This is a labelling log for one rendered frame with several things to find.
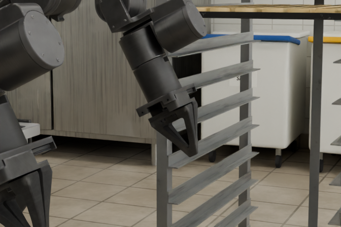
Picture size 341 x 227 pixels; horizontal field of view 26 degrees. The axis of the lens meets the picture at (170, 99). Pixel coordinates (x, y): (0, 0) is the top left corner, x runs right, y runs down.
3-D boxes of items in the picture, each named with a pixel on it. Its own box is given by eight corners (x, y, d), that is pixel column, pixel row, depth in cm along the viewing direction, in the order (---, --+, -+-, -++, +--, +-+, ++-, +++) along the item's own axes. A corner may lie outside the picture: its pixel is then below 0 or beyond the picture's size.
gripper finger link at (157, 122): (222, 140, 114) (196, 85, 114) (208, 150, 108) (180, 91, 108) (185, 157, 117) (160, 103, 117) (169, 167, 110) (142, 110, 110)
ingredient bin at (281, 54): (196, 164, 435) (196, 33, 424) (226, 144, 494) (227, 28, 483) (286, 172, 416) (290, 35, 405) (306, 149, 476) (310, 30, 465)
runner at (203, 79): (177, 95, 175) (177, 82, 175) (167, 94, 176) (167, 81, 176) (260, 69, 233) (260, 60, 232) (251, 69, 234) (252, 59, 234)
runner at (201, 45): (177, 57, 174) (177, 44, 174) (167, 57, 175) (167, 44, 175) (261, 40, 232) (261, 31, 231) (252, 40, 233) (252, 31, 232)
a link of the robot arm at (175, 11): (120, -2, 117) (95, -1, 109) (180, -37, 113) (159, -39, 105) (152, 66, 117) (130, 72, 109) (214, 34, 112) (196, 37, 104)
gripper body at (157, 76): (199, 93, 115) (178, 50, 115) (176, 103, 105) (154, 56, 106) (165, 110, 117) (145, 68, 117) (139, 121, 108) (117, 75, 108)
